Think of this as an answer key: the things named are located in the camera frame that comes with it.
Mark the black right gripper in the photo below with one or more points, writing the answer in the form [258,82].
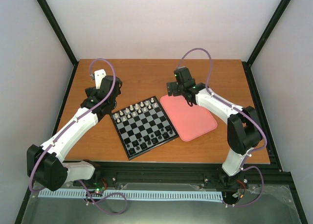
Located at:
[174,92]

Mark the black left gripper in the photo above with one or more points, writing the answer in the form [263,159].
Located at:
[119,92]

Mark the pink plastic tray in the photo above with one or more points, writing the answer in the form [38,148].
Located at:
[189,121]

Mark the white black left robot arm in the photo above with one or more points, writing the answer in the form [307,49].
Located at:
[46,163]

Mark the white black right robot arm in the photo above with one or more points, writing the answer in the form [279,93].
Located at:
[243,128]

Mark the black grey chess board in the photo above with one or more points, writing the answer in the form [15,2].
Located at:
[143,127]

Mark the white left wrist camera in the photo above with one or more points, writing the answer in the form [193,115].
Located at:
[97,77]

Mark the left black corner post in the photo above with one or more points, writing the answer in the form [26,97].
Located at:
[57,30]

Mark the black corner post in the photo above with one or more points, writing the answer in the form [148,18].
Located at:
[279,11]
[57,30]

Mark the white slotted cable duct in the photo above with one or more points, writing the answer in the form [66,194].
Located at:
[140,195]

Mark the black aluminium frame rail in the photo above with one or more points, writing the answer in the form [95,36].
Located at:
[182,173]

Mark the right black corner post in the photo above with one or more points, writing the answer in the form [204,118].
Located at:
[279,11]

